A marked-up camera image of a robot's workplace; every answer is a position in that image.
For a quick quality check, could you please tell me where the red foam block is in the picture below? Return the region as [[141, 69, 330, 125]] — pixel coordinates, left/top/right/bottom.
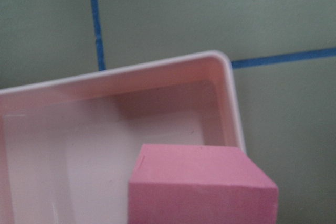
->
[[127, 144, 279, 223]]

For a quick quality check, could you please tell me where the pink plastic bin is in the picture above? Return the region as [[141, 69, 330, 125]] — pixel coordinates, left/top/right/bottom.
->
[[1, 51, 245, 223]]

